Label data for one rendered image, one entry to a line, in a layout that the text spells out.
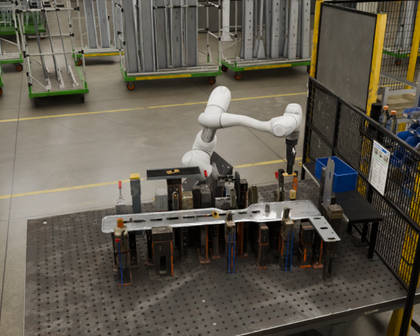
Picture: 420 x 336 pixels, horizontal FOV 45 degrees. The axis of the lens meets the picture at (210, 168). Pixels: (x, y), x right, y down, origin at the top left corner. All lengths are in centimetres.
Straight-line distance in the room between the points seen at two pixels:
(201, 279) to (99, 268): 65
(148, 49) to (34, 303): 735
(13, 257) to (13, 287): 46
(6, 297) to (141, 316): 177
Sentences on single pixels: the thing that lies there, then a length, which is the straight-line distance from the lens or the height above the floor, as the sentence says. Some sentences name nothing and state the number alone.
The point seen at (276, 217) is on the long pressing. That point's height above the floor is 100.
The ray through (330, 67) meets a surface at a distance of 575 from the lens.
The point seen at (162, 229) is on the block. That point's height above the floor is 103.
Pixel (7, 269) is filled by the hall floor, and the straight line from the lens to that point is 477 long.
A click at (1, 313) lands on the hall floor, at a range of 429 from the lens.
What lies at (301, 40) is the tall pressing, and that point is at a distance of 1118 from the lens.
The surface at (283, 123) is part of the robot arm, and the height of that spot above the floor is 165.
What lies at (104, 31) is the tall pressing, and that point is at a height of 68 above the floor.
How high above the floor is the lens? 257
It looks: 24 degrees down
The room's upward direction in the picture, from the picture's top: straight up
